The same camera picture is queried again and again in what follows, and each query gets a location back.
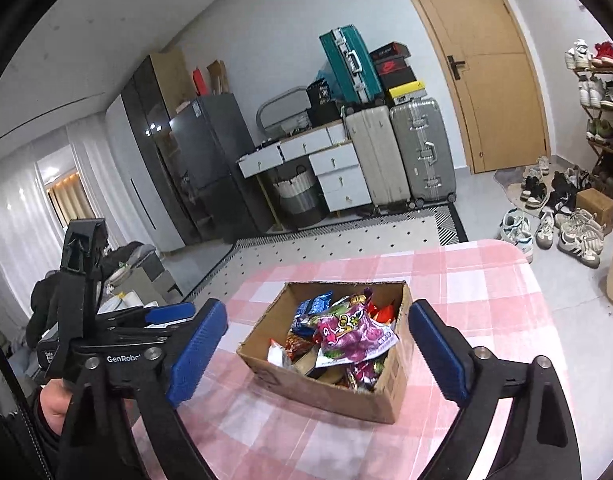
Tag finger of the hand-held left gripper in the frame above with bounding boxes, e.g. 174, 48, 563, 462
113, 325, 187, 349
95, 302, 198, 331

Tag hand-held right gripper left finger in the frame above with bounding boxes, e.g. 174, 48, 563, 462
56, 298, 230, 480

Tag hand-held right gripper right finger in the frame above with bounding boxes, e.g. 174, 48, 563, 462
409, 298, 585, 480

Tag purple snack packet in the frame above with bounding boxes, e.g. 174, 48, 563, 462
313, 300, 401, 363
345, 359, 383, 392

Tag white packet with red circle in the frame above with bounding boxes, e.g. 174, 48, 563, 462
267, 339, 293, 370

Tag white red noodle snack packet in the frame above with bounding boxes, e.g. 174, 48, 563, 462
285, 331, 318, 361

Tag large cardboard box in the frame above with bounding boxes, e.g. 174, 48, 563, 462
236, 280, 414, 425

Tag blue snack packet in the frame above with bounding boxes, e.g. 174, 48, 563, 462
292, 296, 333, 332

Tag person's left forearm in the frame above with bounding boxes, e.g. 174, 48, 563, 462
6, 395, 62, 480

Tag person's left hand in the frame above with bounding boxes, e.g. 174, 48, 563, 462
38, 378, 73, 432

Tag pink checked tablecloth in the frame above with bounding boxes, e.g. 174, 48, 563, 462
171, 239, 572, 480

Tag white curtain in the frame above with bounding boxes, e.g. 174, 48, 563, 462
0, 125, 137, 311

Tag dark glossy wardrobe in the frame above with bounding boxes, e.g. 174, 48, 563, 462
119, 55, 202, 257

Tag patterned floor rug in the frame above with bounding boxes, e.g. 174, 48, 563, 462
186, 202, 469, 301

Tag dark grey refrigerator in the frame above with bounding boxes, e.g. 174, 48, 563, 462
166, 92, 274, 246

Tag grey white laundry basket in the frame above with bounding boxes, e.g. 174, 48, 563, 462
271, 165, 323, 228

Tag grey door mat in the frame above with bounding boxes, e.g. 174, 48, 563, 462
493, 165, 577, 217

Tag pile of sneakers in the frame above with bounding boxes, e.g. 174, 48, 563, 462
496, 155, 607, 269

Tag white drawer cabinet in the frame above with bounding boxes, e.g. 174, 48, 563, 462
309, 142, 373, 213

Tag white desk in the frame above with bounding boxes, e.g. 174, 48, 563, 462
236, 122, 359, 233

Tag silver suitcase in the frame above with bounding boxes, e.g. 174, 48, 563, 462
389, 97, 459, 208

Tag beige suitcase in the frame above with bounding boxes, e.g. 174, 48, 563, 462
343, 105, 412, 213

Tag small cardboard box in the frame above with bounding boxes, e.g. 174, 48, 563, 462
575, 187, 613, 233

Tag brown paper bag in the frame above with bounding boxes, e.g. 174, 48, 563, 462
207, 60, 228, 95

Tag black storage box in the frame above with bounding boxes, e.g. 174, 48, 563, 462
309, 102, 345, 127

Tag wooden shoe rack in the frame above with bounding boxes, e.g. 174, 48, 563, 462
569, 40, 613, 196

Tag yellow black shoe box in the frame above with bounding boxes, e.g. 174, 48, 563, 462
386, 82, 427, 107

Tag black printed box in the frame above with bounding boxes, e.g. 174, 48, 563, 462
306, 80, 344, 108

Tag black red shoe box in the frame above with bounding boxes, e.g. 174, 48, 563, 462
373, 56, 414, 77

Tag wooden door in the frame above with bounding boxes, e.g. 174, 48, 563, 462
389, 0, 552, 175

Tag teal suitcase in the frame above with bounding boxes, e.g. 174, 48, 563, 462
319, 24, 384, 107

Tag rows of assorted shoes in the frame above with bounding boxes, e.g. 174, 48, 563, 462
565, 39, 613, 186

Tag grey arched frame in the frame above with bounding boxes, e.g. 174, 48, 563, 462
256, 87, 312, 133

